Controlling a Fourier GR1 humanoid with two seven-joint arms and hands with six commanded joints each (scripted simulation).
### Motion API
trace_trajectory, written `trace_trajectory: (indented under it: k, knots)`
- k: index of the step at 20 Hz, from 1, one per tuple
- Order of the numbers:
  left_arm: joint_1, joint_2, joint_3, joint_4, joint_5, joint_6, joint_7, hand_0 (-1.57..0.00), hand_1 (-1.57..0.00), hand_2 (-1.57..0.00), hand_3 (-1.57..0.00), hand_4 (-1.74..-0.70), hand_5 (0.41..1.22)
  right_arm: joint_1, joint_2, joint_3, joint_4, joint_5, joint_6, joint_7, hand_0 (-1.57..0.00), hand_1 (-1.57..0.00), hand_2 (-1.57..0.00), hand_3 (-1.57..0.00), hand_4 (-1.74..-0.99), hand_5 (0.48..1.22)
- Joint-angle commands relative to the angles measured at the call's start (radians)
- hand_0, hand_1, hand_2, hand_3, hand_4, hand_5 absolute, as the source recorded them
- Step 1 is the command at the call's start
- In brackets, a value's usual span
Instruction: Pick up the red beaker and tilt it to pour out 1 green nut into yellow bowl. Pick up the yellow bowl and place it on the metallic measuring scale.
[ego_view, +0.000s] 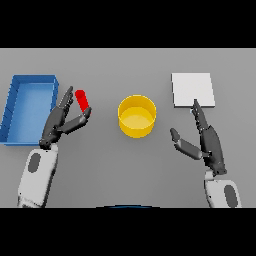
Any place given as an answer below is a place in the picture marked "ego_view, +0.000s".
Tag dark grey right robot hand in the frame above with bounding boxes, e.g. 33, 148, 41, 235
169, 98, 228, 177

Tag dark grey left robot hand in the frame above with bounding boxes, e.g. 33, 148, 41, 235
38, 85, 93, 150

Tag red beaker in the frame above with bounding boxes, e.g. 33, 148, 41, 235
74, 89, 92, 114

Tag pale square scale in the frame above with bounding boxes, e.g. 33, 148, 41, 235
171, 72, 216, 109

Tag yellow bowl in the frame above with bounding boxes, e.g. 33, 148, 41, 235
117, 94, 158, 139

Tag blue tray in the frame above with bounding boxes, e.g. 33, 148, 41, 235
0, 74, 60, 146

